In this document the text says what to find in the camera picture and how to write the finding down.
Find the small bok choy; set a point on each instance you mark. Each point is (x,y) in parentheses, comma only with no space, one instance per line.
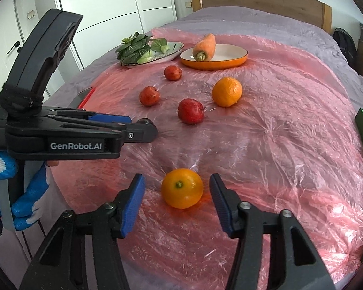
(160,44)

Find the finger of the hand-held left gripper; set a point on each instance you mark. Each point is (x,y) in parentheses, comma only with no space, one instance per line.
(140,133)
(109,117)

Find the small red fruit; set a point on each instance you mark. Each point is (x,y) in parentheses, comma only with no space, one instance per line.
(173,73)
(149,96)

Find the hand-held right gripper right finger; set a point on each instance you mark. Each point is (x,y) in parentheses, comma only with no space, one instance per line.
(222,205)

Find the large red apple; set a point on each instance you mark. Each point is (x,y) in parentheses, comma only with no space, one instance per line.
(190,111)

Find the white wardrobe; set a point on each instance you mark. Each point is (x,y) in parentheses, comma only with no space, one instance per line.
(109,6)

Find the carrot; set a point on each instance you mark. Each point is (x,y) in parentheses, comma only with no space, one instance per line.
(205,46)

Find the black backpack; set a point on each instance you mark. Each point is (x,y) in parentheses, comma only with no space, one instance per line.
(344,43)

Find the purple bed cover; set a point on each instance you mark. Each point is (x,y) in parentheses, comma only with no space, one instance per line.
(260,21)

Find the orange rimmed plate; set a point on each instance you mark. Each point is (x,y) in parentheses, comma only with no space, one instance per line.
(227,54)

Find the large bok choy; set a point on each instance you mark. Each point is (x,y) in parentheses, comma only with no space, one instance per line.
(133,48)

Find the orange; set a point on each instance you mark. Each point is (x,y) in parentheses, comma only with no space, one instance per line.
(181,188)
(227,92)

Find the pink plastic sheet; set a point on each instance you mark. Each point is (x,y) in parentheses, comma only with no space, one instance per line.
(275,157)

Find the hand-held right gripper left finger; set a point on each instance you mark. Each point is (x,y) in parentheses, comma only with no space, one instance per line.
(133,205)

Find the red-edged phone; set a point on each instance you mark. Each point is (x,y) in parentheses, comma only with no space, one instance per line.
(86,96)

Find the grey plate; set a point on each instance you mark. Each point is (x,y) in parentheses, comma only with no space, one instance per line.
(174,48)

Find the person's left hand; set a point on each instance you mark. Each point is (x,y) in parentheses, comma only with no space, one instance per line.
(28,201)

